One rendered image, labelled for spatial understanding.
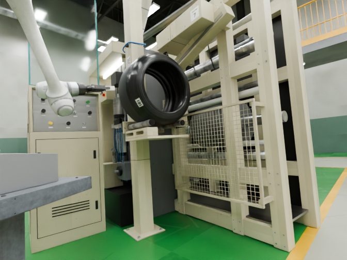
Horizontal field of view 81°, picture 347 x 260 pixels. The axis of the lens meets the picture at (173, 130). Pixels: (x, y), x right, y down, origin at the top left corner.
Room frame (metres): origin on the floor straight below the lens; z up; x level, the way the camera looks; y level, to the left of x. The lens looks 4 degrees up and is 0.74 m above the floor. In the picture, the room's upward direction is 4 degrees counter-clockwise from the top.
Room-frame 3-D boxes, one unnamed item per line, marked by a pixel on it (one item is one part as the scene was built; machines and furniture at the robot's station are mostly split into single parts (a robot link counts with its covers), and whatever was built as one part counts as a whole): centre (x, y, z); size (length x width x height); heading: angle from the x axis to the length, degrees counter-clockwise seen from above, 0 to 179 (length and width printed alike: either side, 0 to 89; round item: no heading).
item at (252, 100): (1.65, -0.26, 0.65); 0.90 x 0.02 x 0.70; 37
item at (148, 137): (1.63, 0.14, 0.80); 0.37 x 0.36 x 0.02; 127
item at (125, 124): (1.77, 0.25, 0.90); 0.40 x 0.03 x 0.10; 127
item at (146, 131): (1.55, 0.25, 0.83); 0.36 x 0.09 x 0.06; 37
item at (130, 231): (1.82, 0.31, 0.01); 0.27 x 0.27 x 0.02; 37
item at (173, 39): (1.71, -0.17, 1.71); 0.61 x 0.25 x 0.15; 37
